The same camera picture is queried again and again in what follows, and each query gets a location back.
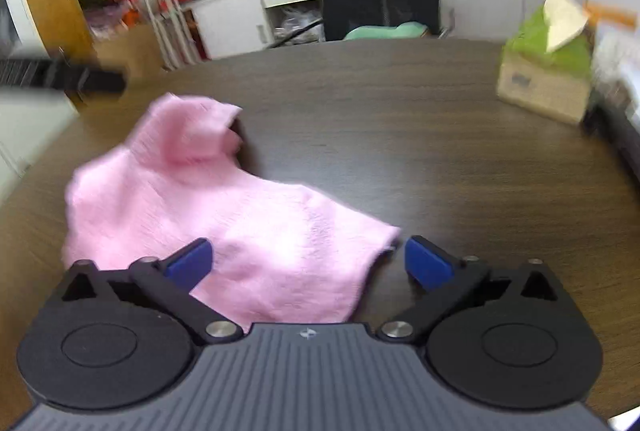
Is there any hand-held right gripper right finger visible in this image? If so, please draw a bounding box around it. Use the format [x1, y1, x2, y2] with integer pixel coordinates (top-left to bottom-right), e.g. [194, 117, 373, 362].
[377, 235, 562, 343]

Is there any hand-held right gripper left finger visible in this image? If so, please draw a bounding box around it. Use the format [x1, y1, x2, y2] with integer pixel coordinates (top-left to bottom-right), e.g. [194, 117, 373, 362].
[59, 238, 244, 345]

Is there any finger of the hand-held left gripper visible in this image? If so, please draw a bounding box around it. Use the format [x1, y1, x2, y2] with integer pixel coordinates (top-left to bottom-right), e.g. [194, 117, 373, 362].
[0, 57, 128, 102]

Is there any pink towel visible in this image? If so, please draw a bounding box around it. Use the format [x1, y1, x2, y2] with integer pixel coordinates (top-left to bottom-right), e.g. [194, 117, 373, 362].
[61, 93, 402, 328]

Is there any white cabinet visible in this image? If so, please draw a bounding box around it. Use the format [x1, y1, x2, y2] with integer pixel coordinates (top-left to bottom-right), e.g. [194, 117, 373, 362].
[187, 0, 326, 60]

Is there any green seat cushion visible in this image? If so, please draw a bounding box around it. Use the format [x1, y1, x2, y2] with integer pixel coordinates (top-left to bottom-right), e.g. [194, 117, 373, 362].
[344, 22, 430, 41]

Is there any cardboard tissue box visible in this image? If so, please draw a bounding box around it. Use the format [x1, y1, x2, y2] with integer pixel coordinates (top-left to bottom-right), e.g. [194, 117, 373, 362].
[495, 0, 596, 126]

